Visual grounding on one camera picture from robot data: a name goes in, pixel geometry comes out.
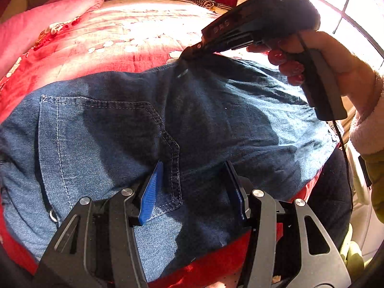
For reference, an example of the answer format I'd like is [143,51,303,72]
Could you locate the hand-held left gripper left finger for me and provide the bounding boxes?
[33,160,165,288]

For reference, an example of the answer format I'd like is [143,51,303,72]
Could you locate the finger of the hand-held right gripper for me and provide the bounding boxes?
[180,28,258,62]

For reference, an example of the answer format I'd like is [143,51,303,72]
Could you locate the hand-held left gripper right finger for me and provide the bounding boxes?
[223,160,351,288]

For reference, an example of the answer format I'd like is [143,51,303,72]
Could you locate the blue denim pants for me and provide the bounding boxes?
[0,52,339,282]

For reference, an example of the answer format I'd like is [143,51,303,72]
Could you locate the person's right forearm fluffy sleeve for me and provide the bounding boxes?
[349,70,384,206]

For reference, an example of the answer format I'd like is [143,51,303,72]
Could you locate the person's right hand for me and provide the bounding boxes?
[246,31,378,121]

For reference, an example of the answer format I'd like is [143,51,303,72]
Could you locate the red floral blanket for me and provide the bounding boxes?
[0,0,354,288]

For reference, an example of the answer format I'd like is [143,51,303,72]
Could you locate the person's leg in dark trousers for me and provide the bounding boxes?
[306,147,354,252]

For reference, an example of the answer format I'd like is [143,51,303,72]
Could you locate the pale green object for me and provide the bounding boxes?
[341,233,366,271]

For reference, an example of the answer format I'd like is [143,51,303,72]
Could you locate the pink quilt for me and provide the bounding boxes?
[0,0,105,72]

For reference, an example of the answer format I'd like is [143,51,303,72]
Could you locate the window with dark frame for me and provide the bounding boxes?
[270,0,384,59]

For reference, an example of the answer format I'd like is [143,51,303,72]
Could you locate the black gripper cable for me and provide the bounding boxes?
[295,33,354,213]

